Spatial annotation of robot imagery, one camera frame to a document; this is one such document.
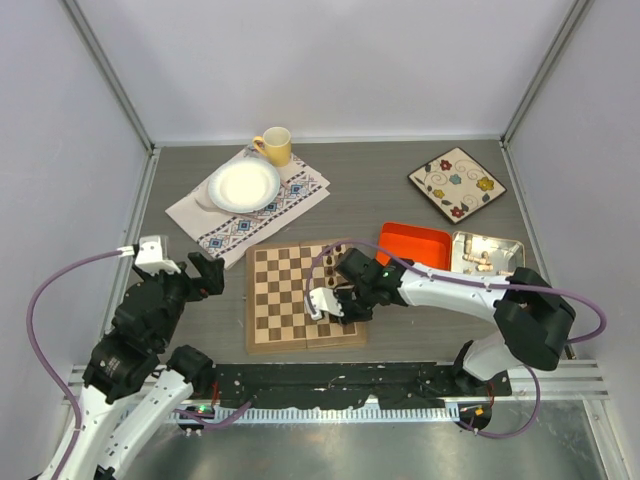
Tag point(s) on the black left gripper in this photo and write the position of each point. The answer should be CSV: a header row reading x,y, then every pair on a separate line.
x,y
211,270

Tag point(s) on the gold tray of light pieces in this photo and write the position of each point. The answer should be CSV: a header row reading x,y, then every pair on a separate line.
x,y
479,255

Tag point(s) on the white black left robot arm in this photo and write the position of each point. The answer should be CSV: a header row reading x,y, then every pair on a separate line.
x,y
98,442

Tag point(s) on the white paper bowl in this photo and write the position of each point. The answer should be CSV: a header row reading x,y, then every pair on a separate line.
x,y
244,186

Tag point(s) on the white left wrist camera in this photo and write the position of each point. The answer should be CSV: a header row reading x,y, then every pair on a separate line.
x,y
150,255

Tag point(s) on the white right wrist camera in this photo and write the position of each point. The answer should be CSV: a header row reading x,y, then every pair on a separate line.
x,y
322,302

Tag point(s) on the wooden chess board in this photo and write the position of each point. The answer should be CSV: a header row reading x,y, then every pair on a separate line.
x,y
276,318

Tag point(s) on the yellow mug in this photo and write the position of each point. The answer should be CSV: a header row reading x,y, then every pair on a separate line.
x,y
275,144

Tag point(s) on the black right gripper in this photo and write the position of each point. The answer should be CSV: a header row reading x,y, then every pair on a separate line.
x,y
349,317

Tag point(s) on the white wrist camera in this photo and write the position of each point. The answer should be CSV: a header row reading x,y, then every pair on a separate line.
x,y
322,302
150,255

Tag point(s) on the orange plastic tray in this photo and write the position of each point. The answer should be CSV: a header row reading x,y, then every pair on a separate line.
x,y
430,247

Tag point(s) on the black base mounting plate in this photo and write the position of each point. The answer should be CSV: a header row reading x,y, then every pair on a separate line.
x,y
338,386

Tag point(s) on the floral square plate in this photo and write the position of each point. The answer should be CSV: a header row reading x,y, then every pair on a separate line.
x,y
456,185

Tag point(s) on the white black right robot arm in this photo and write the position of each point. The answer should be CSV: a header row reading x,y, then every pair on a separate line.
x,y
532,324

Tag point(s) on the patterned cloth placemat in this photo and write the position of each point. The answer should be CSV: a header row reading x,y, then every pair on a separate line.
x,y
228,235

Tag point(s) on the aluminium frame rail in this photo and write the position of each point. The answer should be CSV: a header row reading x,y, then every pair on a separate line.
x,y
573,380

